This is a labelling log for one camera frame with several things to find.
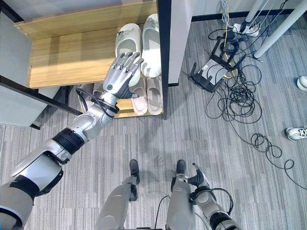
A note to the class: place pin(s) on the white cabinet side panel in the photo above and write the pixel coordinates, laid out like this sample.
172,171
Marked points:
178,40

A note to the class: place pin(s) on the robot leg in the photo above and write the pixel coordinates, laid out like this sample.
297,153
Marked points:
178,203
115,206

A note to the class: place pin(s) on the grey cabinet door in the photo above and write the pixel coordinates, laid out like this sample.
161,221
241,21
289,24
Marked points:
12,79

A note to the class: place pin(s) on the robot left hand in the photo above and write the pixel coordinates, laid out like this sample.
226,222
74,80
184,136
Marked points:
117,79

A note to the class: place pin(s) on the person's white patterned shoe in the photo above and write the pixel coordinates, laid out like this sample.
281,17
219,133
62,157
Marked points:
297,133

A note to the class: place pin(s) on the white slipper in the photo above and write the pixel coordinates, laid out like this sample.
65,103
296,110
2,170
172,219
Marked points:
151,45
126,40

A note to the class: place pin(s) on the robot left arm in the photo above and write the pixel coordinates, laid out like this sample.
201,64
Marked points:
48,165

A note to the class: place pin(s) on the wooden shoe rack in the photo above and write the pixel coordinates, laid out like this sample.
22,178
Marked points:
72,60

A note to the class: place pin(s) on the white power strip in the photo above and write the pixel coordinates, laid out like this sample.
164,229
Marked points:
247,29

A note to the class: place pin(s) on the black router with antennas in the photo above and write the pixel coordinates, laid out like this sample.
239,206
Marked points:
212,72

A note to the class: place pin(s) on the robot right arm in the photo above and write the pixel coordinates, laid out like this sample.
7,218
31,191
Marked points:
216,210

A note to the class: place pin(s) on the beige slipper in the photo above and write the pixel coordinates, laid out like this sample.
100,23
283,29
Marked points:
154,98
139,100

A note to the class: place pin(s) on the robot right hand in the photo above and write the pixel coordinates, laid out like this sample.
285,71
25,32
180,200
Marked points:
199,179

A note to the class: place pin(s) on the white table leg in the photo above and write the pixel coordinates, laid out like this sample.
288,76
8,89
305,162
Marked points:
254,9
278,31

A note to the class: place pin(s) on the robot right leg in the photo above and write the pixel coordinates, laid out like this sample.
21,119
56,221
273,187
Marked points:
178,203

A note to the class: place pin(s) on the robot left leg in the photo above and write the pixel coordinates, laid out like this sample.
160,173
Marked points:
115,206

